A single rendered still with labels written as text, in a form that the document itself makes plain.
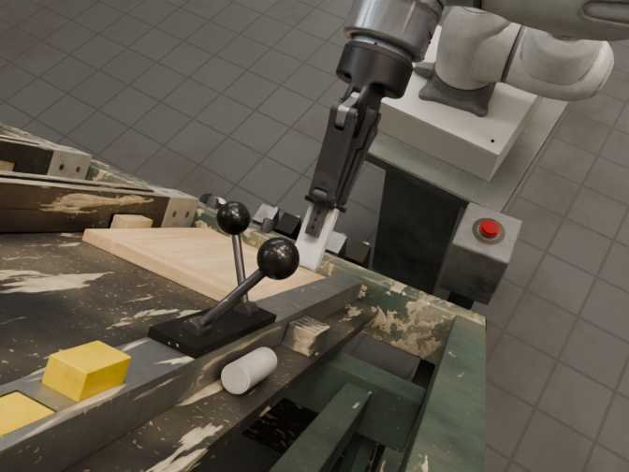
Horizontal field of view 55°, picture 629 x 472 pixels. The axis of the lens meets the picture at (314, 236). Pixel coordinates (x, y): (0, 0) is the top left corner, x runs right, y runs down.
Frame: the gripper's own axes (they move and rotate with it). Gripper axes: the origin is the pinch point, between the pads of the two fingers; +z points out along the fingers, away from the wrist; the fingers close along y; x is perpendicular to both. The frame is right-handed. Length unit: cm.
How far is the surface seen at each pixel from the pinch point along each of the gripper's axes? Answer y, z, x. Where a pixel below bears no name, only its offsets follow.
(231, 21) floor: 232, -61, 141
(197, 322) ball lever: -13.0, 9.6, 4.1
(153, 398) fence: -21.5, 13.5, 2.0
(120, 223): 27.0, 13.3, 39.4
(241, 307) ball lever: -1.3, 10.0, 4.6
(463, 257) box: 67, 1, -14
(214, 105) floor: 196, -16, 116
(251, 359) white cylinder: -7.4, 12.6, -0.1
